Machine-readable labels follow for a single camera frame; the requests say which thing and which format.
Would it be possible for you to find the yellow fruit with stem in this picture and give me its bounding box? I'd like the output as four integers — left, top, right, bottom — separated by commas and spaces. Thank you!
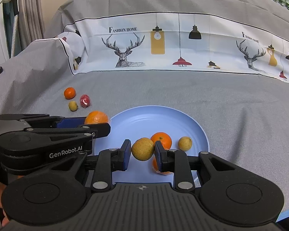
178, 136, 193, 151

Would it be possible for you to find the orange fruit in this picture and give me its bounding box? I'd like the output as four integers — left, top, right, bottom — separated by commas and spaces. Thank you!
84, 110, 109, 124

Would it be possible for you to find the large orange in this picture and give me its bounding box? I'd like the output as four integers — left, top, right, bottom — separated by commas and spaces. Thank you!
150, 132, 172, 150

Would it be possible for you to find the yellow pear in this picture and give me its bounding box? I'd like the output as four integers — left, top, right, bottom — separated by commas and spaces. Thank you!
131, 138, 155, 161

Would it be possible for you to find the small yellow-green fruit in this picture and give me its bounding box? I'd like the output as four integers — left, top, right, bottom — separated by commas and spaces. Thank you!
68, 101, 78, 112

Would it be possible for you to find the small orange mandarin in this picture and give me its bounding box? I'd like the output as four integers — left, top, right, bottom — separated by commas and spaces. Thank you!
64, 87, 76, 100

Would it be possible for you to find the red wrapped fruit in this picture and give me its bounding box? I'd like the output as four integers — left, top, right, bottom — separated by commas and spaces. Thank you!
80, 94, 91, 108

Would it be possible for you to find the light blue plate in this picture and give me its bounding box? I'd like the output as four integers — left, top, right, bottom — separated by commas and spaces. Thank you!
94, 105, 210, 184

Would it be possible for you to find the grey curtain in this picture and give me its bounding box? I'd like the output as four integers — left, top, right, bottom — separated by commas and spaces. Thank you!
11, 0, 45, 57

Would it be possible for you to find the grey printed sofa cover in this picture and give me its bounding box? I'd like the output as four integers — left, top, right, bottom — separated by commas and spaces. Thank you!
0, 0, 289, 210

